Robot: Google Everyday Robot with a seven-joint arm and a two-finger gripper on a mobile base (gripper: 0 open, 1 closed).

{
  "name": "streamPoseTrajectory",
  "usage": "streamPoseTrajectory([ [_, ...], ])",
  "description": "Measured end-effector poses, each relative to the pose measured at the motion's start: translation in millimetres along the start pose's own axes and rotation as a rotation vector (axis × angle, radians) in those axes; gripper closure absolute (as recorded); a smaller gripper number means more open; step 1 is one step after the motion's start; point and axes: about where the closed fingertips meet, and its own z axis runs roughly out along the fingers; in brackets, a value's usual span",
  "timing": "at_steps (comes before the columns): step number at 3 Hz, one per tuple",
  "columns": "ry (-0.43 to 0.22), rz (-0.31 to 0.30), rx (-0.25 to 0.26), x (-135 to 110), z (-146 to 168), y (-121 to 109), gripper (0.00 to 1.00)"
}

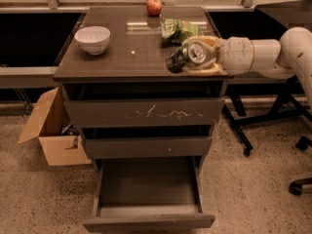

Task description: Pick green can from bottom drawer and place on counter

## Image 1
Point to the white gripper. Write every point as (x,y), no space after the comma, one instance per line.
(236,55)

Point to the green drink can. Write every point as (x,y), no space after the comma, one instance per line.
(185,56)

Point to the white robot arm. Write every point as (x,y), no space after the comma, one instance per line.
(277,59)

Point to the top grey drawer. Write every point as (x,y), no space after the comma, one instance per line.
(113,105)

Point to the dark grey drawer cabinet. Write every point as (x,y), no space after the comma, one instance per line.
(135,41)

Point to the middle grey drawer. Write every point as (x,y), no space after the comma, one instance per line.
(166,141)

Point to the bottom grey open drawer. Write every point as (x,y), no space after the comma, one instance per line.
(148,194)

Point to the green chip bag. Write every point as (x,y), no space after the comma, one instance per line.
(177,30)

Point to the red apple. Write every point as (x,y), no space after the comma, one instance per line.
(154,7)

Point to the white ceramic bowl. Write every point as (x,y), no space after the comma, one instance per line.
(93,39)

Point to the dark items inside box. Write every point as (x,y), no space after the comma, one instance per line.
(68,130)

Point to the open cardboard box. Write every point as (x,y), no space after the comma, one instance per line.
(45,123)

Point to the grey metal window rail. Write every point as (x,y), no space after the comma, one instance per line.
(49,77)

